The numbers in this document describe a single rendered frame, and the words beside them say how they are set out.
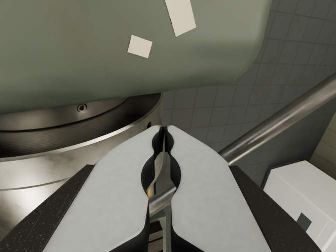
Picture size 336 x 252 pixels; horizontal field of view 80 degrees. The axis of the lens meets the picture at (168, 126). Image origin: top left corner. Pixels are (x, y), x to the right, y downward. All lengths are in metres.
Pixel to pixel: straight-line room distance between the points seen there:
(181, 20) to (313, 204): 2.63
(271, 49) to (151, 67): 1.94
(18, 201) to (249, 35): 0.27
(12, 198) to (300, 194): 2.68
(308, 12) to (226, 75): 2.10
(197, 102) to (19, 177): 1.62
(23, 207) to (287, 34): 2.13
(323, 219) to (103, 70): 2.65
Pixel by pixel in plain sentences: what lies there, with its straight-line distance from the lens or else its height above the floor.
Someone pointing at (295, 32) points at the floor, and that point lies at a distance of 2.24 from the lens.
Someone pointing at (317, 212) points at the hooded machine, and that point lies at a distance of 2.73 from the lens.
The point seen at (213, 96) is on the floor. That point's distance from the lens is 1.83.
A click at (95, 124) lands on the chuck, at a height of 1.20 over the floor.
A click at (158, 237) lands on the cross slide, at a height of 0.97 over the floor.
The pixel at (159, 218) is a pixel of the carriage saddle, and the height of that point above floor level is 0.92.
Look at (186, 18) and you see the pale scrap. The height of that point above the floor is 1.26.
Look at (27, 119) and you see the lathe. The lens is 0.25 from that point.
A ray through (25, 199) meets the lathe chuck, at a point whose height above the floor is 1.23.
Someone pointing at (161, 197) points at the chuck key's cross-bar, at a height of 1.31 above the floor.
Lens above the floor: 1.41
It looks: 54 degrees down
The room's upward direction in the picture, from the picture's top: 142 degrees clockwise
